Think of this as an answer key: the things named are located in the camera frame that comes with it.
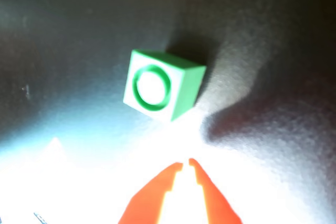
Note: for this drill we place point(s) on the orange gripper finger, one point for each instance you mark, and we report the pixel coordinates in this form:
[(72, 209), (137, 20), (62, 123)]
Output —
[(215, 203), (147, 200)]

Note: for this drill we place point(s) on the green cube with round recess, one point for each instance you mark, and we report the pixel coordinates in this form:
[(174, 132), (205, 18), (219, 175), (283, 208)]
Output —
[(183, 90)]

